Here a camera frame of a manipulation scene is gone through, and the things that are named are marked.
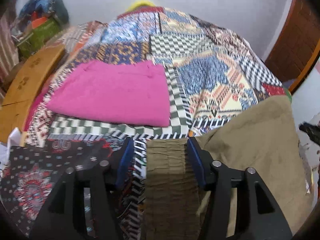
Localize olive khaki pants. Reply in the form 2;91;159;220
143;96;312;239

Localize brown wooden door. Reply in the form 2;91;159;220
265;0;319;93

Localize white crumpled paper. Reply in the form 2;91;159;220
0;127;22;165

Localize patchwork patterned bedspread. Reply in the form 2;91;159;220
1;7;286;239

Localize wooden lap desk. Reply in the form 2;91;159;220
0;44;65;142

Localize folded pink cloth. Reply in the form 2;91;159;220
47;60;170;127

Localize striped maroon curtain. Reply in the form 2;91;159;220
1;8;19;100

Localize pile of clothes and bags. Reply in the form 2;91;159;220
10;0;69;59

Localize yellow plush pillow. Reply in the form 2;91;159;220
126;0;155;12

